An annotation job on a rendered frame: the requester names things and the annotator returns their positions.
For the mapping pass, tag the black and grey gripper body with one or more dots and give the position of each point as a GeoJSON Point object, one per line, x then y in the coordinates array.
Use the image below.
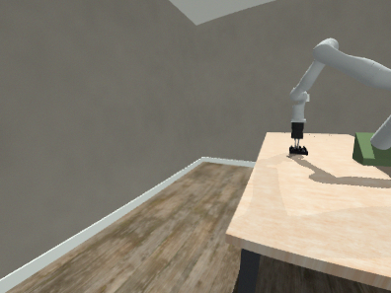
{"type": "Point", "coordinates": [297, 126]}

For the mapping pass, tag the black knob box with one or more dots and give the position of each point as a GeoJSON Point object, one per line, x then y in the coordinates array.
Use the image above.
{"type": "Point", "coordinates": [301, 151]}

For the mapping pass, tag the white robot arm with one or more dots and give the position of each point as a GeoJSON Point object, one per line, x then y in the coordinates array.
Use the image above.
{"type": "Point", "coordinates": [366, 71]}

